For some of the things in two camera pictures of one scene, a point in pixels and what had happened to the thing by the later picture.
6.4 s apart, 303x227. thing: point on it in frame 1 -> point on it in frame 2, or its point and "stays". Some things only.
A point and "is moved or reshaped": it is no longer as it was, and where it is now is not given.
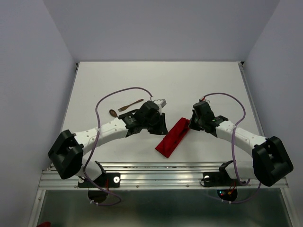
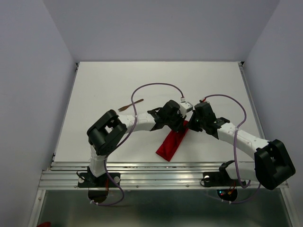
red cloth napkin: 172,139 is moved or reshaped
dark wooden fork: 123,108 stays
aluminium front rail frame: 155,176 stays
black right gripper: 192,126 stays
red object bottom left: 45,224 stays
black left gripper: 162,128 -> 181,119
